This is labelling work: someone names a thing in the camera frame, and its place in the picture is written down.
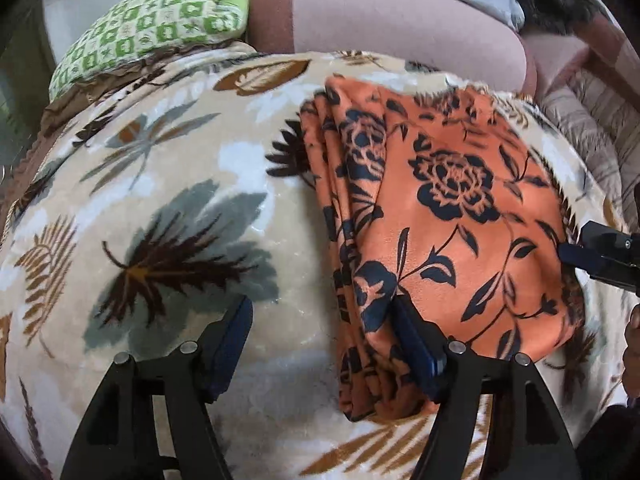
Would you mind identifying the beige leaf print blanket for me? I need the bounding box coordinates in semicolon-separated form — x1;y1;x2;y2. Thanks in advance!
0;42;631;480

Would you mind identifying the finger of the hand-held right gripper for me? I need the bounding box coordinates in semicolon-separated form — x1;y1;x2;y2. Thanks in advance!
577;220;640;251
557;242;640;293

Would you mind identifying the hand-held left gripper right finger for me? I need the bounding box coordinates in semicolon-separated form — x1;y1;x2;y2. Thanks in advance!
392;296;583;480

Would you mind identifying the orange black floral cloth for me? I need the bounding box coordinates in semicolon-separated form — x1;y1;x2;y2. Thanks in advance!
299;74;586;423

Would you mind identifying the pink bolster cushion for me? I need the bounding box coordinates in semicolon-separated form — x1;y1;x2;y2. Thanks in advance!
247;0;538;98

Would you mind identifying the pink brown checked cloth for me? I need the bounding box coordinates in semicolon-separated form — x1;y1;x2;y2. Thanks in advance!
575;10;640;93

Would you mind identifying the brown striped cloth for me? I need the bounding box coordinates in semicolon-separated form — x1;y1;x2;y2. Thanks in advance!
542;67;640;221

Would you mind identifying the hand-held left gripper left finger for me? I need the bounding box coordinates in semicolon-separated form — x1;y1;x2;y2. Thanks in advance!
59;295;255;480

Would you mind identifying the green white patterned pillow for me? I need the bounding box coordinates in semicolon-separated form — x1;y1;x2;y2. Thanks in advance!
49;0;263;101

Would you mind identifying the person's right hand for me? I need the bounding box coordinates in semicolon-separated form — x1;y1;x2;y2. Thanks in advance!
622;305;640;397

